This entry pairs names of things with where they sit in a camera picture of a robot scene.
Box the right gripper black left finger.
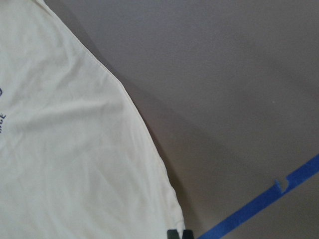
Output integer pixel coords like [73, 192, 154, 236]
[167, 230, 178, 239]

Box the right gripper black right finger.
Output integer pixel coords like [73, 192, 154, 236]
[182, 230, 194, 239]

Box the cream yellow long-sleeve shirt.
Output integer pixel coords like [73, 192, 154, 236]
[0, 0, 185, 239]

